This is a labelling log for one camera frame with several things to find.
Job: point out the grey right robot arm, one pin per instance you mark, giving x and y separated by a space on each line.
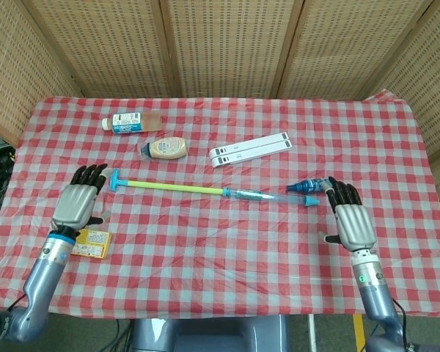
374 293

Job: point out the white folding laptop stand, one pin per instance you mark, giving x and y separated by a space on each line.
249 150

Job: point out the yellow cardboard box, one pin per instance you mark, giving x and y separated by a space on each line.
93 243

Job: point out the clear bottle with blue label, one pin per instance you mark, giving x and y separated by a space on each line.
132 122

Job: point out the white table leg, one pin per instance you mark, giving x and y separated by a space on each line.
311 333

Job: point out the woven bamboo folding screen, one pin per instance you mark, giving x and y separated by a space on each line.
227 44

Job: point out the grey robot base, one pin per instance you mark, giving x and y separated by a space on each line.
209 335

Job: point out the red white checked tablecloth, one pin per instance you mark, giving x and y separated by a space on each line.
220 256

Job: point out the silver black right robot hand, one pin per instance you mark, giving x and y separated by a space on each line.
353 223

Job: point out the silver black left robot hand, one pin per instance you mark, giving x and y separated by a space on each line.
75 203

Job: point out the long green blue stick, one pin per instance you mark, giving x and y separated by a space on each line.
168 186

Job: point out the beige squeeze sauce bottle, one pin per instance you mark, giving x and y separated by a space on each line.
168 147

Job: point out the dark blue spray bottle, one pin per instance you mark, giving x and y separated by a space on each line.
306 186

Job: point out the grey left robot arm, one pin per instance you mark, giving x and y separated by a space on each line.
44 275

